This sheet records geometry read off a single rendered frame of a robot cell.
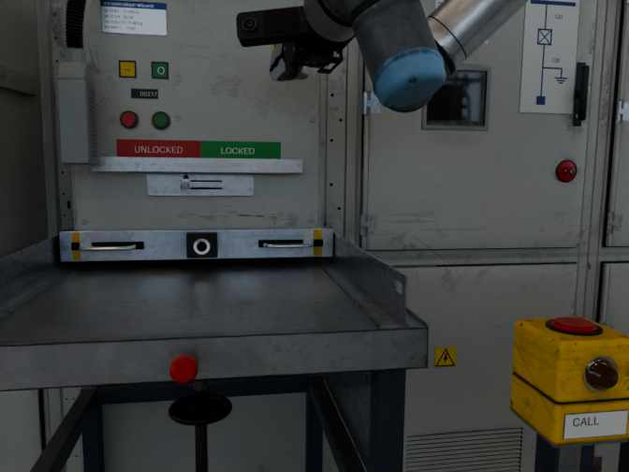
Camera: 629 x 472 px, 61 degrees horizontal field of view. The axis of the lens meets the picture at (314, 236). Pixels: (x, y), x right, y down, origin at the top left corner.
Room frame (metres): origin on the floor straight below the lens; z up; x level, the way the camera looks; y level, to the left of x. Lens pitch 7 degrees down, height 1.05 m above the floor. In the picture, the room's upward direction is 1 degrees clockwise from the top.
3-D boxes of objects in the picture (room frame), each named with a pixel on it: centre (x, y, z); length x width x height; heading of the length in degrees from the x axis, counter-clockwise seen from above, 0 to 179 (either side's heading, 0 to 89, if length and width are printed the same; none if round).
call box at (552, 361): (0.50, -0.25, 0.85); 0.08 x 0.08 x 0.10; 10
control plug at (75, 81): (0.97, 0.42, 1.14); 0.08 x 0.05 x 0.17; 10
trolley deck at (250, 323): (0.96, 0.21, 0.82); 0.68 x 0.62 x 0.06; 10
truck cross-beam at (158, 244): (1.09, 0.23, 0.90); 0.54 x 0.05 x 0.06; 100
